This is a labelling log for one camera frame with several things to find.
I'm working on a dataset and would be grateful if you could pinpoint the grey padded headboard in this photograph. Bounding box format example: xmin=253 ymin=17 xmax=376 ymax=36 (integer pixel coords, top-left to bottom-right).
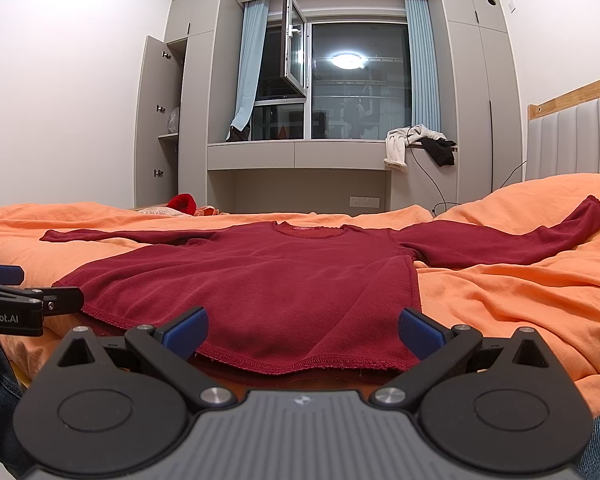
xmin=526 ymin=80 xmax=600 ymax=180

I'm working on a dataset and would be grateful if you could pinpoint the left light blue curtain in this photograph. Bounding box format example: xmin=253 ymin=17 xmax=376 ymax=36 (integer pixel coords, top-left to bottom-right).
xmin=226 ymin=0 xmax=270 ymax=142

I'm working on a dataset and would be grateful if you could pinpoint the light blue curtain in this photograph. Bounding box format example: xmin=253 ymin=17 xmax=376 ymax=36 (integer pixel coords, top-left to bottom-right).
xmin=404 ymin=0 xmax=441 ymax=130
xmin=226 ymin=0 xmax=270 ymax=142

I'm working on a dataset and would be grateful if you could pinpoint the right light blue curtain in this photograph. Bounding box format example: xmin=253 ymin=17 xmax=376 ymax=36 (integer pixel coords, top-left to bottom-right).
xmin=404 ymin=0 xmax=441 ymax=130

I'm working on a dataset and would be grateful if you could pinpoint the white garment on ledge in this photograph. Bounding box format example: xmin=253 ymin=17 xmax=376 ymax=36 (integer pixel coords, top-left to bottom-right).
xmin=384 ymin=124 xmax=446 ymax=172

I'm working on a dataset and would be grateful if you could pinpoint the open grey wardrobe door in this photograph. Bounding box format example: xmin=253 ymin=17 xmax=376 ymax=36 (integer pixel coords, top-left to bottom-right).
xmin=134 ymin=36 xmax=182 ymax=207

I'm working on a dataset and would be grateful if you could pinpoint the black garment on ledge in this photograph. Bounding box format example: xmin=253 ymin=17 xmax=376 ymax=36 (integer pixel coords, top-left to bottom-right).
xmin=420 ymin=138 xmax=456 ymax=167

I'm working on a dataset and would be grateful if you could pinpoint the orange bed cover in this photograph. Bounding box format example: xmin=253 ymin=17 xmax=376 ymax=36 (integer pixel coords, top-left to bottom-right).
xmin=0 ymin=174 xmax=600 ymax=414

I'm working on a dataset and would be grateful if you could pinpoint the bright red plush item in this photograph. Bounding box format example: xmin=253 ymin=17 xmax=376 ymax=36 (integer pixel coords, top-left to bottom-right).
xmin=166 ymin=193 xmax=197 ymax=216

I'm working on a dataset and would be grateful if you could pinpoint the glass ornament on shelf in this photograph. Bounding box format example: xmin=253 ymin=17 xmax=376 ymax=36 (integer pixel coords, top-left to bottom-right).
xmin=168 ymin=106 xmax=181 ymax=133

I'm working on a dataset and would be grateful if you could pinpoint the black charging cable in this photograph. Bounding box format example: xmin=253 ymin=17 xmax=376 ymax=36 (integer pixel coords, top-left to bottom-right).
xmin=406 ymin=136 xmax=529 ymax=216

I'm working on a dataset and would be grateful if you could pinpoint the window with open sash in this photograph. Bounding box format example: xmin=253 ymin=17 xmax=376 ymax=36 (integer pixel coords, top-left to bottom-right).
xmin=250 ymin=0 xmax=412 ymax=141

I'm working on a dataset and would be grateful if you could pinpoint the grey built-in wardrobe unit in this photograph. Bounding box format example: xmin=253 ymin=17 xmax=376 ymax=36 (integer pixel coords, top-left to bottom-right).
xmin=133 ymin=0 xmax=524 ymax=214

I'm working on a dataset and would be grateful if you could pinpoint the floral patterned pillow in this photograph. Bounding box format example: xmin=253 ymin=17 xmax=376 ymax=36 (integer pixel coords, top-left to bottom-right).
xmin=135 ymin=206 xmax=187 ymax=217

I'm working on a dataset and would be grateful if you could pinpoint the dark red knit sweater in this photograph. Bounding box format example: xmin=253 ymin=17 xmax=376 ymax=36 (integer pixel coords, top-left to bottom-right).
xmin=62 ymin=196 xmax=600 ymax=375

